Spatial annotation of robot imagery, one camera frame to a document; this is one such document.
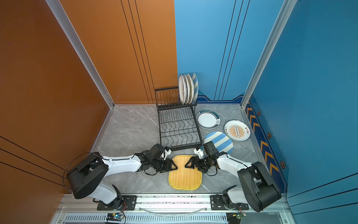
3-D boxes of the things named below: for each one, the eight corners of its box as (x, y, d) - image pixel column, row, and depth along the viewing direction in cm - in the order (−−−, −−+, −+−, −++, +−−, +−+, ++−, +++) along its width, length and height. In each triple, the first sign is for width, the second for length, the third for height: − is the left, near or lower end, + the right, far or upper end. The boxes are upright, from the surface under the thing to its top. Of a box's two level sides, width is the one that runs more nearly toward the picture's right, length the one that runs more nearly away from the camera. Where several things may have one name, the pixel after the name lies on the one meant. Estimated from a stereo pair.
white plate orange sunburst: (226, 141, 99) (227, 140, 98) (222, 121, 111) (222, 119, 110) (253, 141, 99) (254, 140, 98) (245, 121, 111) (246, 119, 110)
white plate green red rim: (196, 129, 106) (196, 128, 105) (195, 112, 118) (195, 110, 116) (221, 129, 106) (222, 127, 104) (218, 111, 118) (218, 110, 116)
